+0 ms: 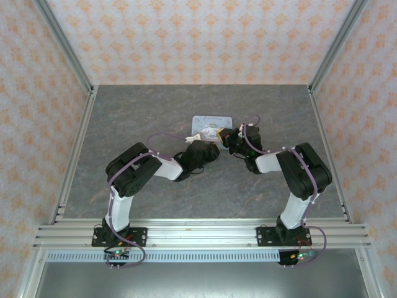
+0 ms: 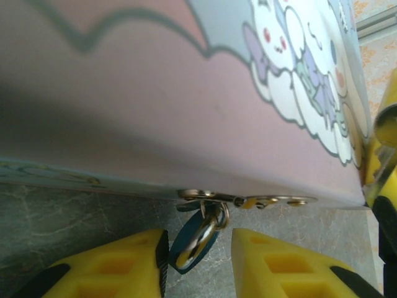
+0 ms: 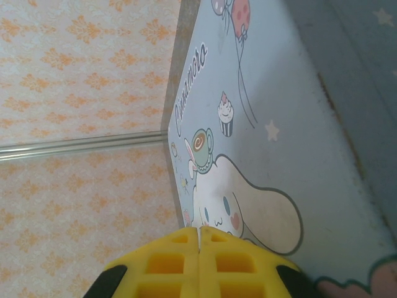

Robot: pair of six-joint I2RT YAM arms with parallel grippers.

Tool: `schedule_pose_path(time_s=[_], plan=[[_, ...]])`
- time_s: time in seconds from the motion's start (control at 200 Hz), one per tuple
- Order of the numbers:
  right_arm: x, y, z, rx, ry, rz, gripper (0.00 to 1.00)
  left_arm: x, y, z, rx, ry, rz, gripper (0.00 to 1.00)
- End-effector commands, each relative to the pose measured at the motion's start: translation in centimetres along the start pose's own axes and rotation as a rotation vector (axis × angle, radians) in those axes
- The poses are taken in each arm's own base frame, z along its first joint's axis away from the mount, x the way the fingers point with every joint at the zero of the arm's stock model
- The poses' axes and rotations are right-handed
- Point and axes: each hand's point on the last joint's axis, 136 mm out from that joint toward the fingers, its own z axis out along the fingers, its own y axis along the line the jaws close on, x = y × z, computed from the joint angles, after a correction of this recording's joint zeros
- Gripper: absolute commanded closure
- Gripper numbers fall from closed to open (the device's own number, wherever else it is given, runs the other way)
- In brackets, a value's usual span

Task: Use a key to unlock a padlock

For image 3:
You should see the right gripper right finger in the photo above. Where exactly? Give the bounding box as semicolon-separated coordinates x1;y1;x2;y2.
199;226;316;298

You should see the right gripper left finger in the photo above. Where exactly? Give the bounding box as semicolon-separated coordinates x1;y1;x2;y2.
83;227;201;298

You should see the blue cartoon tin box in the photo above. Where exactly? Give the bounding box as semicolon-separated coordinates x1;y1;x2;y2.
161;0;397;298

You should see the left aluminium frame post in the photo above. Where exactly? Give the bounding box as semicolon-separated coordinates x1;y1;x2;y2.
0;130;165;163

